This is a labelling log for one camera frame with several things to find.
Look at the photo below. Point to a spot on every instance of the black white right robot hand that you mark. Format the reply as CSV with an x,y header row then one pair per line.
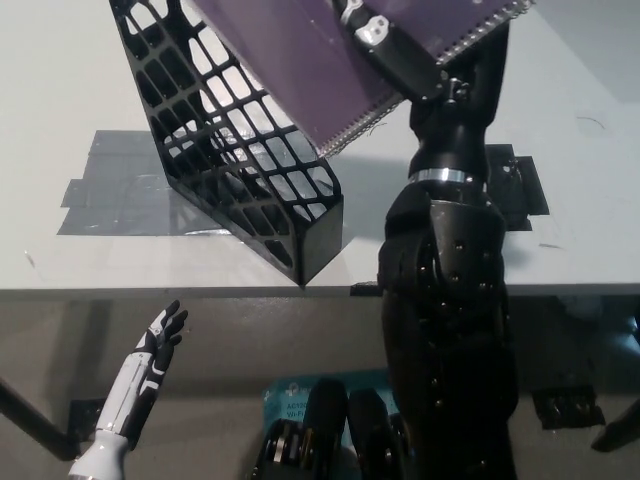
x,y
450,130

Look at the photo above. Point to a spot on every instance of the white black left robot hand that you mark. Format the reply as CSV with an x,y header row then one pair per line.
x,y
150,370

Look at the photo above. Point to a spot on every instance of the black tape square patch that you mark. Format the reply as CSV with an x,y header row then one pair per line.
x,y
525,192

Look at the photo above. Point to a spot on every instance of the black slanted table leg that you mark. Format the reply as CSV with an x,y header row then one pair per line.
x,y
35,420
620,427

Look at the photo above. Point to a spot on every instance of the purple spiral notebook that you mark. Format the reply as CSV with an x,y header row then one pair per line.
x,y
290,55

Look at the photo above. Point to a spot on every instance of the black lattice magazine stand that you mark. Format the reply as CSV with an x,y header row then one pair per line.
x,y
322,235

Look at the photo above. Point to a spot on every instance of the grey upright table leg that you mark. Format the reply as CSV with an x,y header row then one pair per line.
x,y
570,345
90,350

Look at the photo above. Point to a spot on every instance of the grey tape patch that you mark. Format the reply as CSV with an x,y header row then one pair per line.
x,y
110,170

